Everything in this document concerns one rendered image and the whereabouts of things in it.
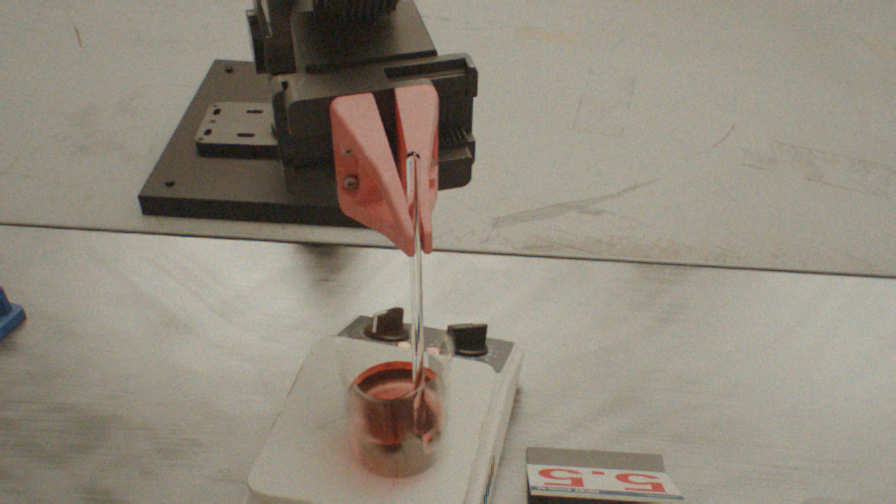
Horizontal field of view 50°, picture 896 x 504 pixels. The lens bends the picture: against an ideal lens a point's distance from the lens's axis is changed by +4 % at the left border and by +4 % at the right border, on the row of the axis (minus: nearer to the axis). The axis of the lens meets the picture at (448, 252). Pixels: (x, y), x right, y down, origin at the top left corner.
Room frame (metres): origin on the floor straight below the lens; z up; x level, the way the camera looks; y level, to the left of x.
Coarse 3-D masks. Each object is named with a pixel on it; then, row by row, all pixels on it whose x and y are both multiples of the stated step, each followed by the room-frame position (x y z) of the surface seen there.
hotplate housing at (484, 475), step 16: (512, 352) 0.44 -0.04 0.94; (512, 368) 0.42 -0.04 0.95; (496, 384) 0.39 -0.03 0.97; (512, 384) 0.41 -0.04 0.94; (496, 400) 0.38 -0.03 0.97; (512, 400) 0.41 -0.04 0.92; (496, 416) 0.36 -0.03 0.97; (496, 432) 0.35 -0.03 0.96; (480, 448) 0.34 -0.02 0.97; (496, 448) 0.36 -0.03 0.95; (480, 464) 0.33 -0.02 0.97; (496, 464) 0.36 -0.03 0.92; (480, 480) 0.32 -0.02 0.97; (480, 496) 0.31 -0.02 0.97
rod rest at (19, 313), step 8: (0, 288) 0.51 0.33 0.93; (0, 296) 0.51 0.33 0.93; (0, 304) 0.51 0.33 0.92; (8, 304) 0.51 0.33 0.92; (16, 304) 0.52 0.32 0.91; (0, 312) 0.51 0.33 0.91; (8, 312) 0.51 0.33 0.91; (16, 312) 0.51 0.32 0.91; (24, 312) 0.52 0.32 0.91; (0, 320) 0.50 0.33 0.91; (8, 320) 0.50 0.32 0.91; (16, 320) 0.51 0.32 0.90; (0, 328) 0.50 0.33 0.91; (8, 328) 0.50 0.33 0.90; (0, 336) 0.49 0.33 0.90
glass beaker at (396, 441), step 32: (352, 320) 0.35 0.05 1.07; (384, 320) 0.36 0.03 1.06; (352, 352) 0.34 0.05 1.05; (384, 352) 0.36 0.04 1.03; (448, 352) 0.33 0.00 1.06; (352, 384) 0.30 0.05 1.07; (448, 384) 0.32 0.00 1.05; (352, 416) 0.31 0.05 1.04; (384, 416) 0.30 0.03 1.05; (416, 416) 0.30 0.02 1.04; (448, 416) 0.32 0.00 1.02; (352, 448) 0.31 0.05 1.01; (384, 448) 0.30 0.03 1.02; (416, 448) 0.30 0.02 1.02; (448, 448) 0.32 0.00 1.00; (384, 480) 0.30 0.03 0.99; (416, 480) 0.30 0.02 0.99
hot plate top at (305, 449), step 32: (320, 352) 0.40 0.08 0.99; (320, 384) 0.37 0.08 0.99; (480, 384) 0.37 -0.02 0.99; (288, 416) 0.35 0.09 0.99; (320, 416) 0.35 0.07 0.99; (480, 416) 0.35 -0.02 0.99; (288, 448) 0.32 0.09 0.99; (320, 448) 0.32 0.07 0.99; (256, 480) 0.30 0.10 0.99; (288, 480) 0.30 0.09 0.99; (320, 480) 0.30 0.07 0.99; (352, 480) 0.30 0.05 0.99; (448, 480) 0.30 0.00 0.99
